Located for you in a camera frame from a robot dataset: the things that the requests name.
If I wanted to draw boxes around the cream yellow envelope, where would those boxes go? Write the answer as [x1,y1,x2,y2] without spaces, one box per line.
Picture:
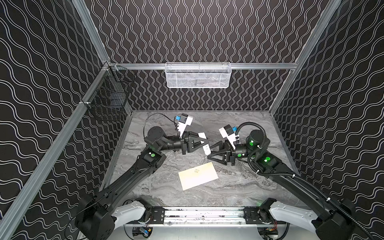
[179,162,219,191]

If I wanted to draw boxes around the white glue stick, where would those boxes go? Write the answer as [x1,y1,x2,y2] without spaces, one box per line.
[198,133,211,156]

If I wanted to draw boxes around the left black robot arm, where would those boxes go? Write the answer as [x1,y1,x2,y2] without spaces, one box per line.
[75,126,209,240]

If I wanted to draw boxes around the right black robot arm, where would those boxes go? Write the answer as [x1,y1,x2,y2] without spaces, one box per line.
[208,125,358,240]

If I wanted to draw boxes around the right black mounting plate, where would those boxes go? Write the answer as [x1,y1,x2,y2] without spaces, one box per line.
[244,207,286,225]

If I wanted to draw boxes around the black mounting plate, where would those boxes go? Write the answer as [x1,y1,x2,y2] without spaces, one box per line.
[123,206,166,225]
[244,207,286,225]

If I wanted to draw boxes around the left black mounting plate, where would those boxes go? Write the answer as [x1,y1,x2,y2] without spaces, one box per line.
[123,206,166,225]

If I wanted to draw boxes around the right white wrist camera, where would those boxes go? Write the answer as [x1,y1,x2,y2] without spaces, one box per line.
[219,125,240,150]

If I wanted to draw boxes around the left thin black cable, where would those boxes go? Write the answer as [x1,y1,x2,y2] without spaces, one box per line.
[142,112,179,139]

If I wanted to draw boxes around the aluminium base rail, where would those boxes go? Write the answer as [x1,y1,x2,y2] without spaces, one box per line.
[83,205,326,228]

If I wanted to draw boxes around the white wire mesh basket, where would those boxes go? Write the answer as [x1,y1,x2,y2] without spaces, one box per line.
[165,62,232,89]

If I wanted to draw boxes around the black wire basket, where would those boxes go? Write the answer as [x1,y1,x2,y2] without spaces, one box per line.
[85,65,137,123]

